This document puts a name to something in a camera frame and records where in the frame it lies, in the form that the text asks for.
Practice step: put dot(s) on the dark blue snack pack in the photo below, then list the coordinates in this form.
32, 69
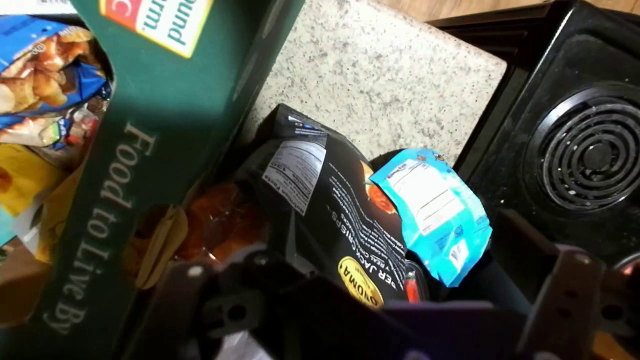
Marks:
46, 73

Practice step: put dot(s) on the green cardboard box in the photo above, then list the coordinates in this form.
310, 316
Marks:
167, 132

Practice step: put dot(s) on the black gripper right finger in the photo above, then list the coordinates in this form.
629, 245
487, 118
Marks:
580, 306

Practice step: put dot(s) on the black electric stove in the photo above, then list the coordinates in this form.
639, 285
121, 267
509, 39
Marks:
533, 60

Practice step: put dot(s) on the orange snack pack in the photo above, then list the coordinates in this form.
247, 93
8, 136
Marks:
220, 220

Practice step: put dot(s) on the black snack pack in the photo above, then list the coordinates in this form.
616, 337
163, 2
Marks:
333, 201

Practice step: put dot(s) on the light blue snack pack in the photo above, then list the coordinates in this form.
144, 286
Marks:
432, 220

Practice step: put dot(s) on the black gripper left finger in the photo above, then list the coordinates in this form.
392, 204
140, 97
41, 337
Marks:
226, 313

